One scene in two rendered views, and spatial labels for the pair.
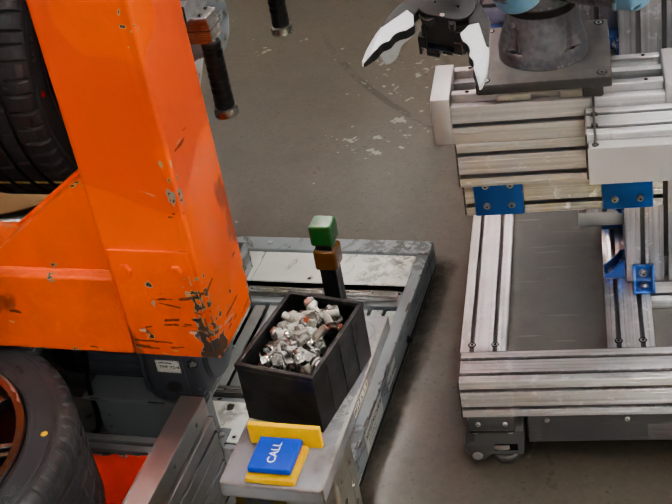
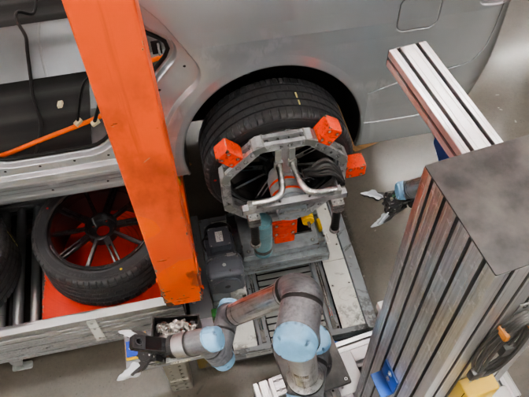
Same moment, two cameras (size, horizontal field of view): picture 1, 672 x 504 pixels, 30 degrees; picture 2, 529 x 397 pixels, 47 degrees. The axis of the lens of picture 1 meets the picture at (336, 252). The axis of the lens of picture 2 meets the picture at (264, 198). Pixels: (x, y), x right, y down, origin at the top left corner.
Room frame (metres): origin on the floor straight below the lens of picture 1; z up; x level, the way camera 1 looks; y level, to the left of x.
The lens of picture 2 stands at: (1.41, -1.01, 2.91)
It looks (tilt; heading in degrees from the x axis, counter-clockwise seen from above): 54 degrees down; 59
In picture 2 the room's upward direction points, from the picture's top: 2 degrees counter-clockwise
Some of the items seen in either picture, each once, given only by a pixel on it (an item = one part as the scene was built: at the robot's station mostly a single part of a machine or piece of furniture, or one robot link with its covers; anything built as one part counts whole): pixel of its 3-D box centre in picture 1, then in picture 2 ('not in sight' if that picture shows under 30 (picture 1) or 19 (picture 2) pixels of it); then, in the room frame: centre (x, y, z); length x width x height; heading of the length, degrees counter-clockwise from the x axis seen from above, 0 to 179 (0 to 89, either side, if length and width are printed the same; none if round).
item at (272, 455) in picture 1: (275, 457); (134, 348); (1.44, 0.15, 0.47); 0.07 x 0.07 x 0.02; 69
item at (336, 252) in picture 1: (327, 255); not in sight; (1.78, 0.01, 0.59); 0.04 x 0.04 x 0.04; 69
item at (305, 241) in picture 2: not in sight; (275, 216); (2.37, 0.46, 0.32); 0.40 x 0.30 x 0.28; 159
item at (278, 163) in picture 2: not in sight; (265, 179); (2.17, 0.23, 1.03); 0.19 x 0.18 x 0.11; 69
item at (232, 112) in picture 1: (218, 75); (255, 234); (2.06, 0.15, 0.83); 0.04 x 0.04 x 0.16
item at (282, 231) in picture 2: not in sight; (281, 219); (2.32, 0.34, 0.48); 0.16 x 0.12 x 0.17; 69
